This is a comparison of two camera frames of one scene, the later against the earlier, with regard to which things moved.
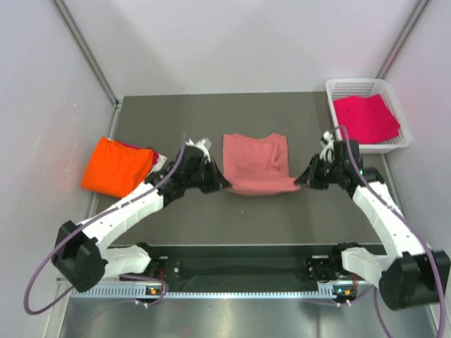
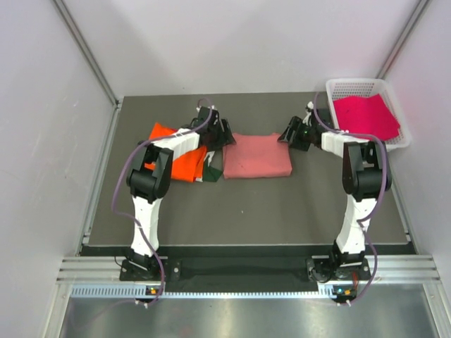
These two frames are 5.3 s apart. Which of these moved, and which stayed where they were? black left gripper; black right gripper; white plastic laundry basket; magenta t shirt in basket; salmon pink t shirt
Moved: black left gripper; salmon pink t shirt; black right gripper
Stayed: white plastic laundry basket; magenta t shirt in basket
